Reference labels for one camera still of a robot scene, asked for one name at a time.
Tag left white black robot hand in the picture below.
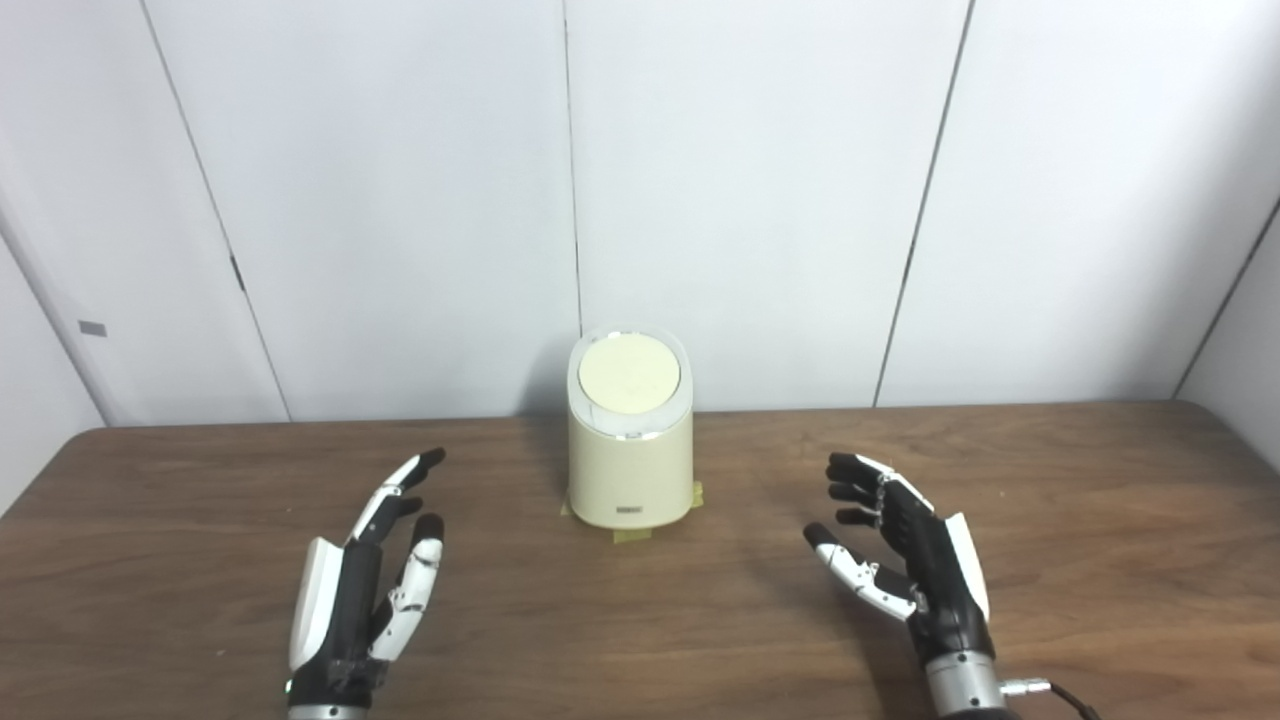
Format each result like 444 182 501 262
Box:
288 447 448 711

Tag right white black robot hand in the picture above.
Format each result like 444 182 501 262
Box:
803 452 998 666

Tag cream round bin lid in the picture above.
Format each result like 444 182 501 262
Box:
578 335 682 414

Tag cream-colored bin body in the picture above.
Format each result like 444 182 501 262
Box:
567 327 695 530

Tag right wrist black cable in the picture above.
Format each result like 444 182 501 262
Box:
1000 678 1101 720

